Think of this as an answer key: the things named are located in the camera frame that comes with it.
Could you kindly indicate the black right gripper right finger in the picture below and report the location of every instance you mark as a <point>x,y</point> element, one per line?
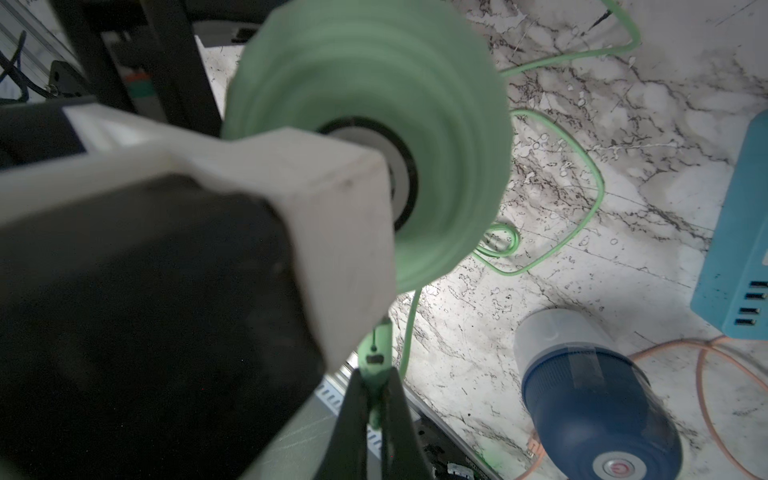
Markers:
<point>401,454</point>

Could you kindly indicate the teal power strip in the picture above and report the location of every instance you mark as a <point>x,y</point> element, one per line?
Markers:
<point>731,293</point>

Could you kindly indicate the light green meat grinder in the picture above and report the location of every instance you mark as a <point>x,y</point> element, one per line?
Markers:
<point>415,68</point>

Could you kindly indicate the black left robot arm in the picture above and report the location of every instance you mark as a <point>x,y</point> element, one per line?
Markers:
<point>142,57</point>

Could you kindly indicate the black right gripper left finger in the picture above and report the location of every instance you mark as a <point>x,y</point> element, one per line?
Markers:
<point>346,455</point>

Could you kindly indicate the navy blue meat grinder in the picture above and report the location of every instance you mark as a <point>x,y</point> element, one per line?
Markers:
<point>593,409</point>

